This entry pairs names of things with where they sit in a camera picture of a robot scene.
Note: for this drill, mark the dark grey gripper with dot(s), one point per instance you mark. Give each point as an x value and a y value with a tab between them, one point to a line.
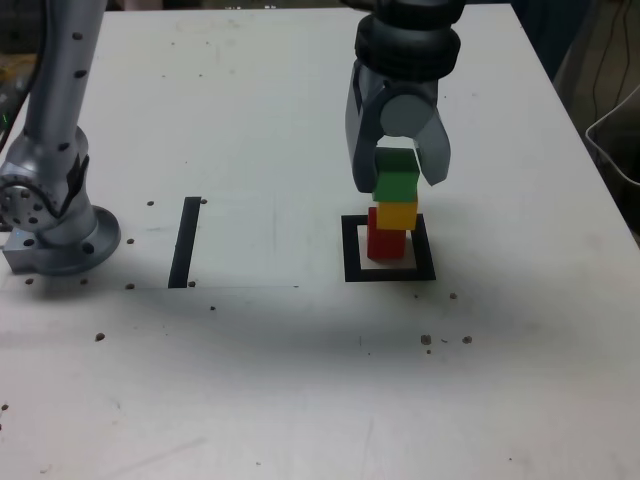
410	87

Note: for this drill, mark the green cube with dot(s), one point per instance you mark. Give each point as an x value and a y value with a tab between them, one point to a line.
395	185

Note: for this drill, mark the yellow cube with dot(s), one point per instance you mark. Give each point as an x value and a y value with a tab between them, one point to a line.
397	215

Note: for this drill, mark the red cube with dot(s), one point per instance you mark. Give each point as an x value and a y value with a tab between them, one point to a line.
385	245

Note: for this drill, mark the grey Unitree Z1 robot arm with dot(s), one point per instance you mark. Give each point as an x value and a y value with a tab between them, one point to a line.
55	75

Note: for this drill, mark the black tape square outline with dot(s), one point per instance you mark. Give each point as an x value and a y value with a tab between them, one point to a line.
390	275

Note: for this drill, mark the black tape strip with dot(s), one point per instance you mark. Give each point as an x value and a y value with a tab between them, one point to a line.
184	245

